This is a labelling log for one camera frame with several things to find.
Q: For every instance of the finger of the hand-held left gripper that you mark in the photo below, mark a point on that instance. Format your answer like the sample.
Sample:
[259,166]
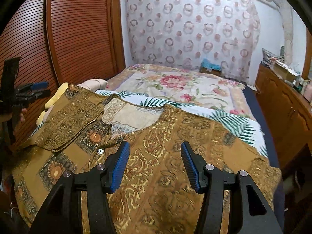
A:
[39,85]
[36,94]

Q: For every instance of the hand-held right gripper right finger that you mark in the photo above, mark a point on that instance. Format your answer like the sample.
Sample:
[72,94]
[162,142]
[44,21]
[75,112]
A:
[191,168]

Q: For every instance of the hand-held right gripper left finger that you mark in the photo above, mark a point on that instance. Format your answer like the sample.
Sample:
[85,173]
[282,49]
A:
[119,168]

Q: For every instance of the golden brown patterned shirt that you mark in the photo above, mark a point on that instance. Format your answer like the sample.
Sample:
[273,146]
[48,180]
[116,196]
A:
[156,165]

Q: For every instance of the person's left hand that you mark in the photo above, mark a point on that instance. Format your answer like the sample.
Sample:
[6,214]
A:
[22,114]

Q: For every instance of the yellow pillow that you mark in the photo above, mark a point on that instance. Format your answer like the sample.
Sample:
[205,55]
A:
[57,95]

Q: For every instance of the beige pillow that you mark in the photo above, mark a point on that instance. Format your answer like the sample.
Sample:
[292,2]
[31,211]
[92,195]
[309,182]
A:
[93,84]

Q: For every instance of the palm leaf print sheet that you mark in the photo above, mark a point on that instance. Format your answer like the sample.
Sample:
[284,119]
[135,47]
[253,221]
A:
[234,126]

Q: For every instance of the wooden slatted wardrobe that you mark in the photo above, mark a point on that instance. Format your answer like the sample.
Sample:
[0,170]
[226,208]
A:
[80,29]

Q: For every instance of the navy blue mattress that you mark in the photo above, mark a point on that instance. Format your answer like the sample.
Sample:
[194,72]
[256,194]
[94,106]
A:
[262,126]

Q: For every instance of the floral blanket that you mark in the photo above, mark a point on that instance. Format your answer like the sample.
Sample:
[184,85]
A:
[185,85]

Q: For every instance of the blue box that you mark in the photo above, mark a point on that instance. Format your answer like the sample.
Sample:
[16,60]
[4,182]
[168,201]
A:
[210,67]

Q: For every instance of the wooden dresser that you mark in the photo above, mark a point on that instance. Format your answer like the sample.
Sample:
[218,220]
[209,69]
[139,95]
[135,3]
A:
[277,107]

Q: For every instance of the cardboard box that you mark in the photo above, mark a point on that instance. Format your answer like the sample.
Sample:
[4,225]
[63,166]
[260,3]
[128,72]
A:
[284,72]

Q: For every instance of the patterned fabric bag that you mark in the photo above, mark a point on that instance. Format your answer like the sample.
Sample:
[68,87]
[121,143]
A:
[271,56]

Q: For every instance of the circle pattern curtain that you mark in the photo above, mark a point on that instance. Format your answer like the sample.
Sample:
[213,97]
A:
[195,29]

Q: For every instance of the pink jug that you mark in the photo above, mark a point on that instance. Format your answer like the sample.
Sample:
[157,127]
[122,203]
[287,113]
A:
[307,87]

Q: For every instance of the white wrapped pipe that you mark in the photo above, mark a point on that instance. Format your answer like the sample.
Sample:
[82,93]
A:
[287,24]

